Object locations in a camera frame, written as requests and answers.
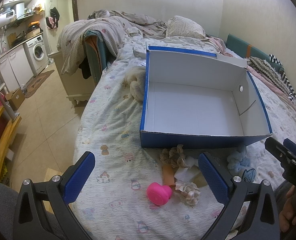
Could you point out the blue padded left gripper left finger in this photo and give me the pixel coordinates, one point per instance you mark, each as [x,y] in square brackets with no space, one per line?
[75,177]

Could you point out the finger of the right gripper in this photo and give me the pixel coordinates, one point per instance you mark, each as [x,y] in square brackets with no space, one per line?
[290,145]
[278,150]

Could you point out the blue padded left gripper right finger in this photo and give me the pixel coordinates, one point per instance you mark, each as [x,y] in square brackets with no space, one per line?
[213,178]

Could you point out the cream lace scrunchie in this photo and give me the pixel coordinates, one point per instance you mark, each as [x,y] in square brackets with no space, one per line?
[190,192]

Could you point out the pink squishy toy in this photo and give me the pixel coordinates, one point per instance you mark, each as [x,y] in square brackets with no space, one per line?
[159,194]

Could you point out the person's right hand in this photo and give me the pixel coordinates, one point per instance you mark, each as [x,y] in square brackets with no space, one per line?
[286,216]

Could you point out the striped knit blanket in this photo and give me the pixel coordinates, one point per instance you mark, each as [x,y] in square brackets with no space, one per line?
[273,72]

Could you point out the blue white cardboard box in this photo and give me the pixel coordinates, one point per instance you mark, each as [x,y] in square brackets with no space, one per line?
[200,100]

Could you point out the cardboard box on floor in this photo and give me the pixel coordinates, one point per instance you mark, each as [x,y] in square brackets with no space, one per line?
[15,98]

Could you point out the brown door mat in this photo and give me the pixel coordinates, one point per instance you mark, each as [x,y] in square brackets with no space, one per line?
[35,83]

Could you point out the teal headboard cushion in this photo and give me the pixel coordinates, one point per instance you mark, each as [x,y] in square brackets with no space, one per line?
[245,50]

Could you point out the beige plush toy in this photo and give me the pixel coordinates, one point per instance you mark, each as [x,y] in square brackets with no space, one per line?
[135,81]

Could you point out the pink blanket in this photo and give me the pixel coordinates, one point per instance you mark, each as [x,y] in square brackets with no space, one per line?
[220,44]

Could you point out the white kitchen cabinet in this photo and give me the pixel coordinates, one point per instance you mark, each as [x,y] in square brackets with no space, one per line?
[15,69]

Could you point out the checked grey duvet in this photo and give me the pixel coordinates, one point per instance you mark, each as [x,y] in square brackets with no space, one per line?
[110,27]

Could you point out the teal orange folded blanket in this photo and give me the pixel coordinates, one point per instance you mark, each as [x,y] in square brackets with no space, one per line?
[97,56]

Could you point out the white washing machine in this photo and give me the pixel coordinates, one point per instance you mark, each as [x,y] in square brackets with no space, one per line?
[36,54]

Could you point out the floral pillow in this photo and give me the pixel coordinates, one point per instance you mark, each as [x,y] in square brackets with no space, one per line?
[181,26]

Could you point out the hanging dark clothes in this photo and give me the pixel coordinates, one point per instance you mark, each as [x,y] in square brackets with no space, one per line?
[53,19]

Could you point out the cream bed frame footboard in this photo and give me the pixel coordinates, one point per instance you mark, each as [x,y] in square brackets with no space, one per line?
[76,87]

